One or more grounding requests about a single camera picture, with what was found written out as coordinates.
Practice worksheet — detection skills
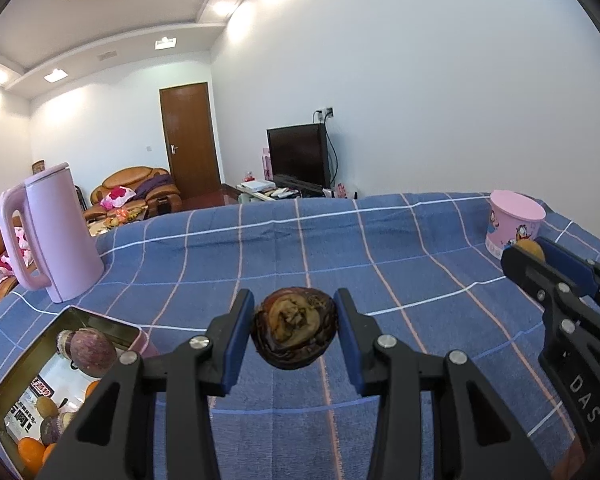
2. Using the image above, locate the black power cable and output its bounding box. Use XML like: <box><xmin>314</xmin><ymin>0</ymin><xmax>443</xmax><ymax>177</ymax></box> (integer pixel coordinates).
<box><xmin>312</xmin><ymin>109</ymin><xmax>341</xmax><ymax>188</ymax></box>

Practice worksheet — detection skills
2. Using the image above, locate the purple cloth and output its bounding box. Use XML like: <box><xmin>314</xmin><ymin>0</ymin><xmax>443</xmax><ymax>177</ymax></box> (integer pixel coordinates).
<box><xmin>135</xmin><ymin>174</ymin><xmax>173</xmax><ymax>196</ymax></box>

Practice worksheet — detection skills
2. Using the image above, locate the tan brown round fruit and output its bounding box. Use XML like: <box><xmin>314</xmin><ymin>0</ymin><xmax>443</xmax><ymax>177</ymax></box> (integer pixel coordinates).
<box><xmin>514</xmin><ymin>239</ymin><xmax>547</xmax><ymax>262</ymax></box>

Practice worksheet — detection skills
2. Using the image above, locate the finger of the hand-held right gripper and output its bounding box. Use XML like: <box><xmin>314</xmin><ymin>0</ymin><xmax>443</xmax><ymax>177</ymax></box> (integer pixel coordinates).
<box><xmin>501</xmin><ymin>247</ymin><xmax>588</xmax><ymax>331</ymax></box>
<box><xmin>537</xmin><ymin>236</ymin><xmax>600</xmax><ymax>322</ymax></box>

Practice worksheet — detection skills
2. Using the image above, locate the pink cartoon cup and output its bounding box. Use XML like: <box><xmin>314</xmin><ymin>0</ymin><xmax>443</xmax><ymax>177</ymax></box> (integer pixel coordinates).
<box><xmin>485</xmin><ymin>189</ymin><xmax>547</xmax><ymax>260</ymax></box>

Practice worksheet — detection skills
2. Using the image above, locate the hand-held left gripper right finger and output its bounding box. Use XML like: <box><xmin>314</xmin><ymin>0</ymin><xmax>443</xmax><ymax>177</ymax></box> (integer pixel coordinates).
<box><xmin>334</xmin><ymin>287</ymin><xmax>551</xmax><ymax>480</ymax></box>

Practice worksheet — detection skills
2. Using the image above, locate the pink electric kettle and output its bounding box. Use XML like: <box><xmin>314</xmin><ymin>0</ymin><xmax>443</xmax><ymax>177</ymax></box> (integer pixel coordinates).
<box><xmin>0</xmin><ymin>161</ymin><xmax>105</xmax><ymax>304</ymax></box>

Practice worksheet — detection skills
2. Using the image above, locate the dark cut fruit half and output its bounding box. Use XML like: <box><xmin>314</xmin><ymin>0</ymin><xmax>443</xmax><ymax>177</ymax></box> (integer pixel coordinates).
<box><xmin>251</xmin><ymin>286</ymin><xmax>340</xmax><ymax>371</ymax></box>

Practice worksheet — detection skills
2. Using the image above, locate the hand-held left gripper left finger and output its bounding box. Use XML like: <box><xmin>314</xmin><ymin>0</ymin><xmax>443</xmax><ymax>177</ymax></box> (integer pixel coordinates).
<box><xmin>37</xmin><ymin>287</ymin><xmax>256</xmax><ymax>480</ymax></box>

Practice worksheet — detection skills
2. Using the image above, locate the purple passion fruit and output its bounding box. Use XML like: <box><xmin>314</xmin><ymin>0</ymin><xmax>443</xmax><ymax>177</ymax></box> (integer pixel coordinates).
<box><xmin>69</xmin><ymin>327</ymin><xmax>117</xmax><ymax>378</ymax></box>

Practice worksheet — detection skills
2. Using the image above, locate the pink tin box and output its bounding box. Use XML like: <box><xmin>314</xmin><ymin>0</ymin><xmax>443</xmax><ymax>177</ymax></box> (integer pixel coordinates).
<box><xmin>0</xmin><ymin>305</ymin><xmax>158</xmax><ymax>480</ymax></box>

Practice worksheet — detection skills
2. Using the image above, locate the wooden coffee table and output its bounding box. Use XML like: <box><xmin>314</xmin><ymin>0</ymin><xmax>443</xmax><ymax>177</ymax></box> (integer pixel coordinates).
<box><xmin>87</xmin><ymin>206</ymin><xmax>148</xmax><ymax>236</ymax></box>

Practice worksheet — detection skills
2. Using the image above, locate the white television stand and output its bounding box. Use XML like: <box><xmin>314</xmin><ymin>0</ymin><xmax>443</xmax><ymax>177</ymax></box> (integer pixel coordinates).
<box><xmin>235</xmin><ymin>180</ymin><xmax>326</xmax><ymax>204</ymax></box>

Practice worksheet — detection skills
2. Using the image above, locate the blue checked tablecloth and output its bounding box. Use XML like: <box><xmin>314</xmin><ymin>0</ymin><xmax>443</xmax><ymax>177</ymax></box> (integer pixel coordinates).
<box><xmin>0</xmin><ymin>191</ymin><xmax>600</xmax><ymax>480</ymax></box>

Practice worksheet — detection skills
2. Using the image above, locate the black television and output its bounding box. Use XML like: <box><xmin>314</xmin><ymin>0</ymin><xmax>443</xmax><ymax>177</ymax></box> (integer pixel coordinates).
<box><xmin>266</xmin><ymin>123</ymin><xmax>331</xmax><ymax>191</ymax></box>

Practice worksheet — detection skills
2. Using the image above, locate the brown wooden door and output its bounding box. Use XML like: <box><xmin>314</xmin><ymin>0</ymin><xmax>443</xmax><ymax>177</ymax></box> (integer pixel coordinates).
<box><xmin>159</xmin><ymin>82</ymin><xmax>222</xmax><ymax>197</ymax></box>

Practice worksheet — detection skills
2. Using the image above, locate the dark purple round fruit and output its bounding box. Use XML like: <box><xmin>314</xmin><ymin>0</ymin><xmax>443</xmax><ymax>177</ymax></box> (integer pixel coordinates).
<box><xmin>40</xmin><ymin>411</ymin><xmax>76</xmax><ymax>446</ymax></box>

